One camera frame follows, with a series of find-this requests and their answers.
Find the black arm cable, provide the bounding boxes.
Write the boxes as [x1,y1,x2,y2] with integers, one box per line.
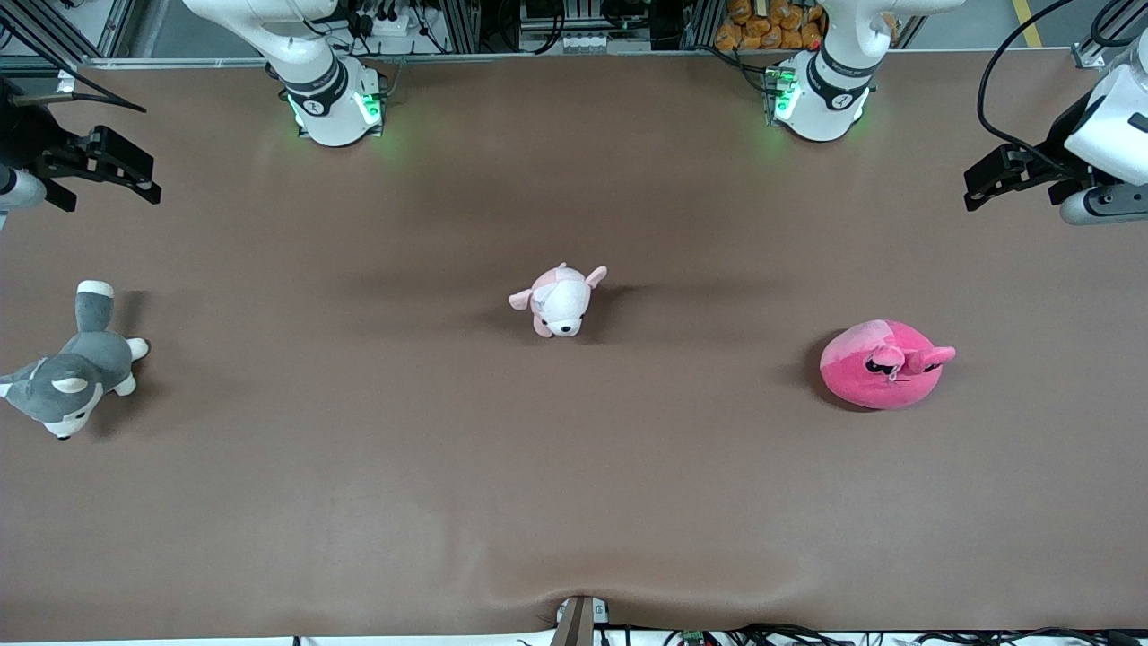
[976,0,1077,158]
[0,18,149,115]

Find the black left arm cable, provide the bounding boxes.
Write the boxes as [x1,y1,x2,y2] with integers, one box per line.
[976,0,1077,158]

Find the silver table edge rail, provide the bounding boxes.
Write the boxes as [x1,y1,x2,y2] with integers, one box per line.
[81,49,1077,69]

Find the hot pink round plush toy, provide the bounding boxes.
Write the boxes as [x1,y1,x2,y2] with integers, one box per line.
[819,319,957,412]

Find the aluminium frame profile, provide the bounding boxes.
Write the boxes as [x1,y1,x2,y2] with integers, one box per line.
[1072,0,1148,69]
[0,0,135,62]

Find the pale pink white plush dog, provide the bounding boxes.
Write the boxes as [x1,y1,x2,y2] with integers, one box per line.
[508,263,609,339]

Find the white power strip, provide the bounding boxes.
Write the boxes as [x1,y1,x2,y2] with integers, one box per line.
[357,7,415,39]

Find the pile of orange packets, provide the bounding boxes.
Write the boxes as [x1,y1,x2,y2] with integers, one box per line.
[715,0,826,52]

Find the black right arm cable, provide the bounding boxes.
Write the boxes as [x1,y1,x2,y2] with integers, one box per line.
[0,18,149,115]

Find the grey white husky plush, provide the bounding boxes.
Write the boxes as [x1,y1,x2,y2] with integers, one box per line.
[0,280,151,440]

